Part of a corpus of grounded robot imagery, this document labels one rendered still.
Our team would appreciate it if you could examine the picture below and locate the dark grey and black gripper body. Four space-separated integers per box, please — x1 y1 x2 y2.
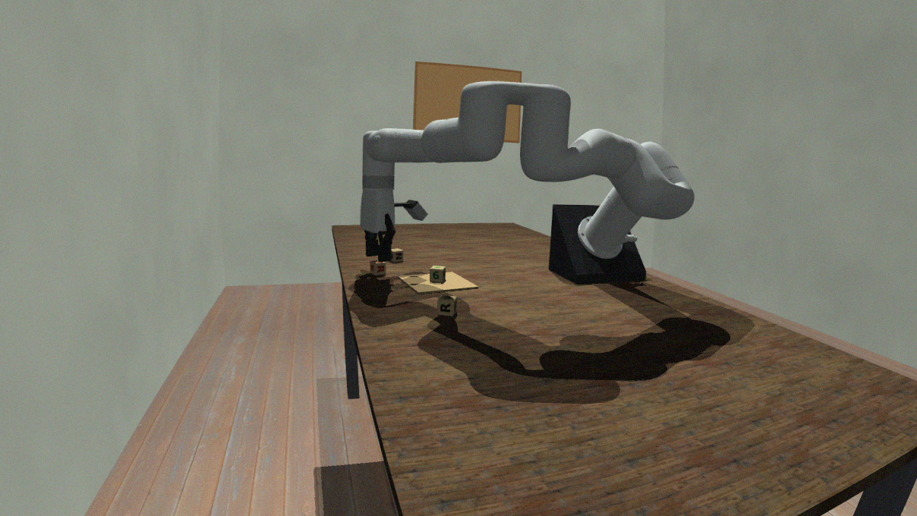
361 187 395 234

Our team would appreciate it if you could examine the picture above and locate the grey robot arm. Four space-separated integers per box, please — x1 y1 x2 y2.
362 81 695 259

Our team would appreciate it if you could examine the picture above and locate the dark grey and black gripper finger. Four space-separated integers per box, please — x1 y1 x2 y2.
378 213 395 262
364 231 378 256

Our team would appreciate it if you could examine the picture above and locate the cream flat mat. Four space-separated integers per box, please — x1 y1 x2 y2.
398 272 478 294

